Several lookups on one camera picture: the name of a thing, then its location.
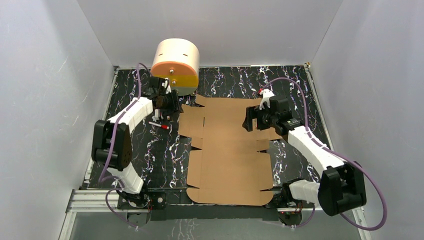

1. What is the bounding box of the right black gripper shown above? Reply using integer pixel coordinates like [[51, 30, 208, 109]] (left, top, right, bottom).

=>
[[242, 104, 278, 132]]

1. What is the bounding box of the round white drawer cabinet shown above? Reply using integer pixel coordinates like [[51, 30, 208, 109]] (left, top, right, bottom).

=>
[[150, 38, 200, 96]]

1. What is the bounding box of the brown cardboard box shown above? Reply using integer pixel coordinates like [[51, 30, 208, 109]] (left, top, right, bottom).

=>
[[178, 95, 280, 206]]

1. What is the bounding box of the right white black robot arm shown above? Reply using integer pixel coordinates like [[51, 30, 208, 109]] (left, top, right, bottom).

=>
[[242, 96, 367, 216]]

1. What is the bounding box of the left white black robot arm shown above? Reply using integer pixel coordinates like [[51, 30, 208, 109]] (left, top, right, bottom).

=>
[[91, 76, 183, 208]]

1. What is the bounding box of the white marker red cap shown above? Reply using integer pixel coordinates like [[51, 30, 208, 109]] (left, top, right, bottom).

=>
[[148, 121, 170, 130]]

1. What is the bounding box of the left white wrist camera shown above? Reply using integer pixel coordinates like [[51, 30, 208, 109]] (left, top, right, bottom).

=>
[[161, 78, 172, 95]]

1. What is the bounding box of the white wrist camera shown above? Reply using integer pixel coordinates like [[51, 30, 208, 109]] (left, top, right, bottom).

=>
[[161, 78, 172, 95], [259, 88, 275, 110]]

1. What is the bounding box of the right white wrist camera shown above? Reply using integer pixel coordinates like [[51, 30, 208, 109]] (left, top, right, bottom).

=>
[[259, 88, 275, 110]]

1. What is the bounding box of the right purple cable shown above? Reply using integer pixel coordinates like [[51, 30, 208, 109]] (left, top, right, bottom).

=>
[[261, 77, 388, 232]]

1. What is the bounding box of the purple cable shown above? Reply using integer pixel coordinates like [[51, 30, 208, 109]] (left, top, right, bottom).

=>
[[97, 62, 157, 229], [261, 77, 388, 232]]

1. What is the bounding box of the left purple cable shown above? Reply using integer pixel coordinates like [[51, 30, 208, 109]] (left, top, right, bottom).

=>
[[97, 62, 157, 229]]

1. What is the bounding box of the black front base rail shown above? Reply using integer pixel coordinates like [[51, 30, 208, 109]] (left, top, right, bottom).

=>
[[67, 187, 365, 222]]

